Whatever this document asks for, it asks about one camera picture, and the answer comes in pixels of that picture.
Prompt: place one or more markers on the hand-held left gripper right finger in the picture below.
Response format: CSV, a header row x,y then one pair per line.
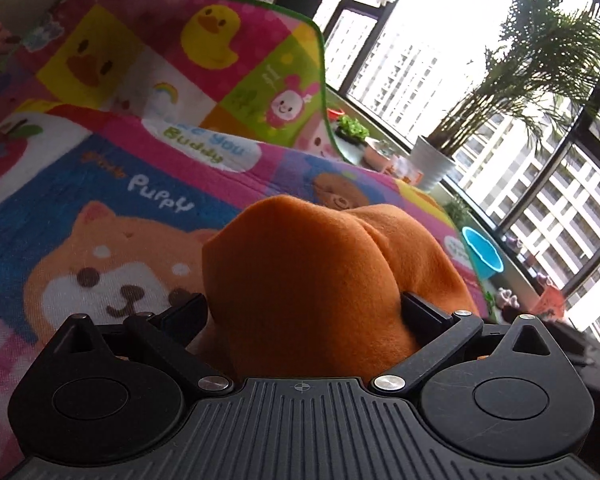
x,y
422,312

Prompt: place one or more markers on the blue plastic bowl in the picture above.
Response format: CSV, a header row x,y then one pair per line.
x,y
482,252

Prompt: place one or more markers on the small potted plant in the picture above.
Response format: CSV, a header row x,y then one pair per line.
x,y
459,212

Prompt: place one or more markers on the palm plant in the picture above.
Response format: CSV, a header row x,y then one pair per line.
x,y
535,60

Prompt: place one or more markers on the orange pumpkin costume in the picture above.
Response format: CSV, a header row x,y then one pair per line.
x,y
310,285

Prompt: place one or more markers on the red plastic basin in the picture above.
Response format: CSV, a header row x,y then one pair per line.
x,y
336,113

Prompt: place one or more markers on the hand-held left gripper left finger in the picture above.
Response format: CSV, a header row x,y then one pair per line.
x,y
187,312

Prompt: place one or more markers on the black window frame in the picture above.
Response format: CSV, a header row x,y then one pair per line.
x,y
575,160

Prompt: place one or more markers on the white plant pot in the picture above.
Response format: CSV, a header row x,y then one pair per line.
x,y
430,164

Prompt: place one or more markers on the small pink plant pot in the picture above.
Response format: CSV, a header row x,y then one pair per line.
x,y
377,154

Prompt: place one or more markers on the colourful printed play mat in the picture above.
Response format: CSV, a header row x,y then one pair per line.
x,y
130,160

